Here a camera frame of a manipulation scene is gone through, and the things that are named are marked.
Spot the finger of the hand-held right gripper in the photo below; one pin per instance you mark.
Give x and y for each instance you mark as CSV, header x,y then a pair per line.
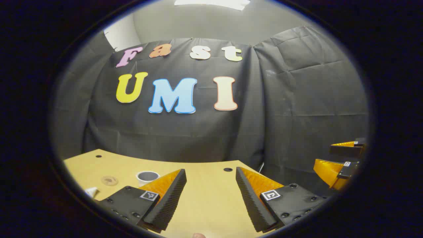
x,y
345,148
330,172

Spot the ceiling light panel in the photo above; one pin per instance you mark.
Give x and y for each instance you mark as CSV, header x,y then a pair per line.
x,y
211,3

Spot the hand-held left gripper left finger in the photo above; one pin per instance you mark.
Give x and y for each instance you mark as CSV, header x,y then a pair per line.
x,y
168,201

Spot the black backdrop cloth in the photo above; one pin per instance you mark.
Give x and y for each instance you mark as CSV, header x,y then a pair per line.
x,y
198,132

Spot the light wooden desktop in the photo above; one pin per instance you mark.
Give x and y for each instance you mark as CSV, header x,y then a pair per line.
x,y
208,198

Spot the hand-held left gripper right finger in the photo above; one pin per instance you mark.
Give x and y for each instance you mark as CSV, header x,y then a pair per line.
x,y
251,201

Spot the round cork coaster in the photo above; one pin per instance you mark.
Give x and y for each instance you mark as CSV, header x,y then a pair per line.
x,y
109,180

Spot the white toothpaste tube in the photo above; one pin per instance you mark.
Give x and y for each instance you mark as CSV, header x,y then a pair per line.
x,y
91,191

